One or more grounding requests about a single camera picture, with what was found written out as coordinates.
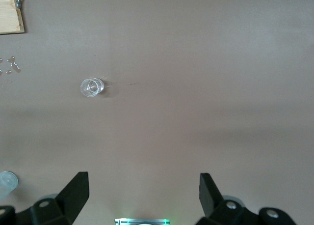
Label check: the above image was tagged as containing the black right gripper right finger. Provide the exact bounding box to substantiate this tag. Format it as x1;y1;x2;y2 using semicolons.
196;172;297;225

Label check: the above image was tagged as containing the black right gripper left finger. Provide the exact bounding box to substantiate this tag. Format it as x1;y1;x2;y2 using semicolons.
0;171;90;225

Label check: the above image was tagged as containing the clear glass cup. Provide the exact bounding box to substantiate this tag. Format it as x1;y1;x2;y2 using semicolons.
80;77;105;99

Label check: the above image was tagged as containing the green sleeved bottle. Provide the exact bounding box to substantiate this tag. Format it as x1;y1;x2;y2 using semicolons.
0;170;19;202

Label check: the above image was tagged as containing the brown table cover sheet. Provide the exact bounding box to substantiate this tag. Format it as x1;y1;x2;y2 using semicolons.
0;0;314;225

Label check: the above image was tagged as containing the spilled liquid puddle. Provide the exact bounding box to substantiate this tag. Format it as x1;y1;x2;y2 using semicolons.
0;55;22;83

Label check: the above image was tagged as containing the bamboo cutting board with handle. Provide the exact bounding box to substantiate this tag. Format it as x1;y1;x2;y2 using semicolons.
0;0;26;35

